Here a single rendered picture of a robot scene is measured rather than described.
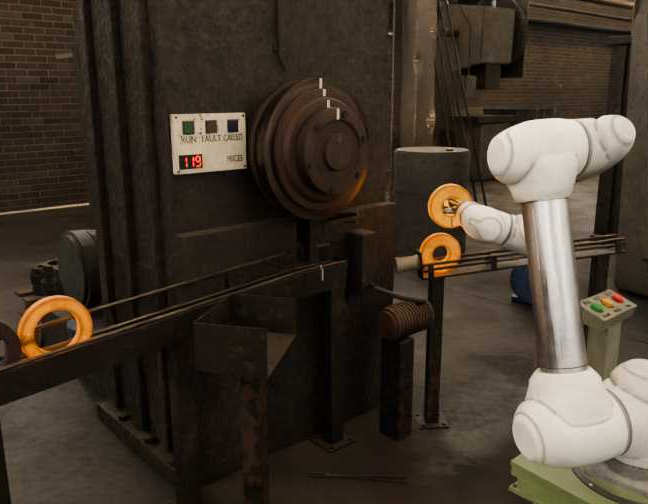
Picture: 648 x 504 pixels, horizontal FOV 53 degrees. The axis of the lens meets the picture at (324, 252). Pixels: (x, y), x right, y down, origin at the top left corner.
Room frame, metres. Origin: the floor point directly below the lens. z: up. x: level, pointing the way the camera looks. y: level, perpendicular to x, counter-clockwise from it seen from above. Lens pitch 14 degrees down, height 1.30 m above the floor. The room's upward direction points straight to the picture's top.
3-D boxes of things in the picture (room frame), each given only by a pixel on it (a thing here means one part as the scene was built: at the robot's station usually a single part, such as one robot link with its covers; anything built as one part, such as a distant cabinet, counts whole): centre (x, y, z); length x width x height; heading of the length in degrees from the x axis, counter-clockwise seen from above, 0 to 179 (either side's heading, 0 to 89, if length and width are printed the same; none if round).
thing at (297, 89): (2.20, 0.03, 1.11); 0.47 x 0.06 x 0.47; 131
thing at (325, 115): (2.13, -0.03, 1.11); 0.28 x 0.06 x 0.28; 131
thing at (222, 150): (2.06, 0.36, 1.15); 0.26 x 0.02 x 0.18; 131
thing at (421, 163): (5.02, -0.84, 0.45); 0.59 x 0.59 x 0.89
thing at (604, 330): (2.09, -0.97, 0.31); 0.24 x 0.16 x 0.62; 131
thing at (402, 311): (2.31, -0.31, 0.27); 0.22 x 0.13 x 0.53; 131
